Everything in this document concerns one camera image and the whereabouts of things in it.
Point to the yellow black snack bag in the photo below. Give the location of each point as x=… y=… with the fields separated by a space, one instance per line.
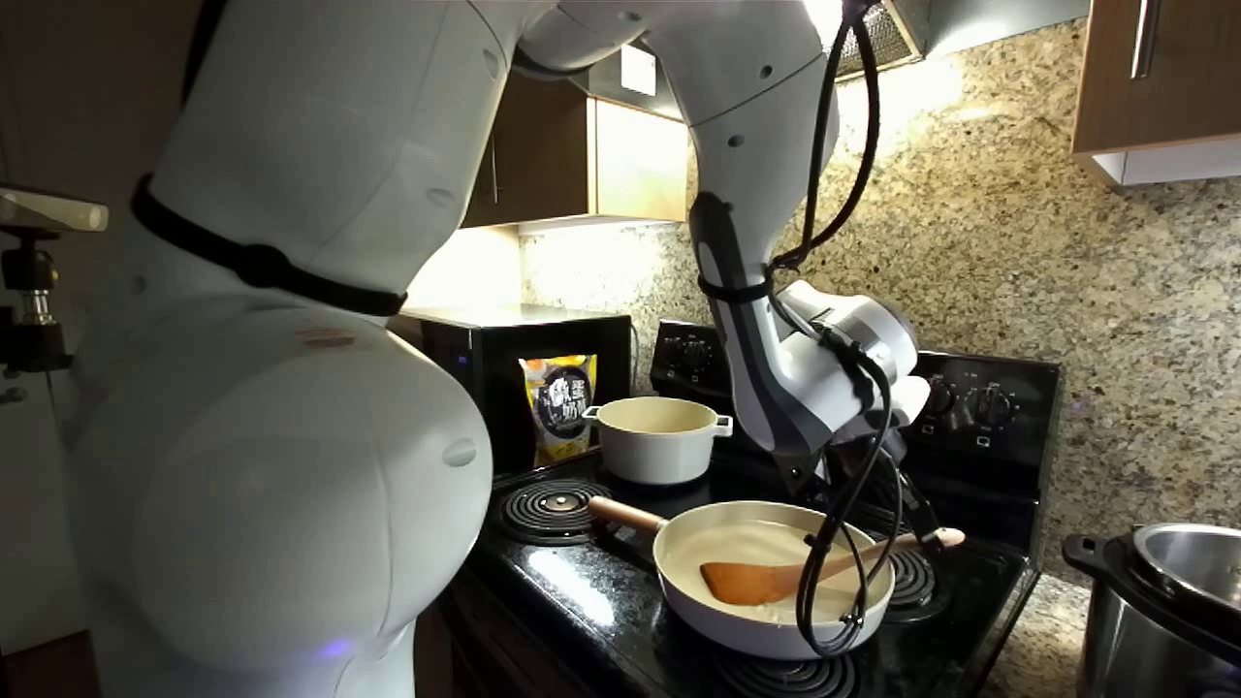
x=558 y=409

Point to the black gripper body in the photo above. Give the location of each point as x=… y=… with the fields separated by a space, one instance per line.
x=854 y=469

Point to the wooden spatula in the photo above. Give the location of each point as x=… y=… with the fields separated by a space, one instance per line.
x=748 y=585

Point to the metal range hood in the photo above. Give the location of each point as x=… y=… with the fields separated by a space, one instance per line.
x=982 y=23

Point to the stainless steel pressure cooker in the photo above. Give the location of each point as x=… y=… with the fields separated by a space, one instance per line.
x=1137 y=622

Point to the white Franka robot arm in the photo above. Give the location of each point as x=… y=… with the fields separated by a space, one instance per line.
x=284 y=491

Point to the black microwave oven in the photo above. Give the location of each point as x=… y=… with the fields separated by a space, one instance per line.
x=450 y=351

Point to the black electric stove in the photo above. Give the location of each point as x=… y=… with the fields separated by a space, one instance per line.
x=995 y=414

